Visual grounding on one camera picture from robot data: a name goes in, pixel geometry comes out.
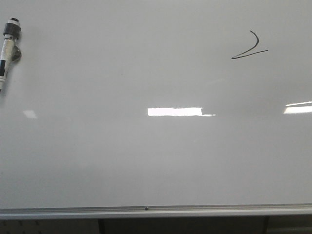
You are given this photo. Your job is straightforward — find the black white whiteboard marker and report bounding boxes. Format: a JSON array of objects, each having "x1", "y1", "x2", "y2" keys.
[{"x1": 0, "y1": 18, "x2": 21, "y2": 91}]

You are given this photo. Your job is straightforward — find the dark table under whiteboard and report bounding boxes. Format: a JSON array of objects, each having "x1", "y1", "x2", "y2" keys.
[{"x1": 0, "y1": 215, "x2": 312, "y2": 234}]

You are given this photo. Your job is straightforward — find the white whiteboard with aluminium frame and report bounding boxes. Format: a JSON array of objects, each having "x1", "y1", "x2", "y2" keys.
[{"x1": 0, "y1": 0, "x2": 312, "y2": 220}]

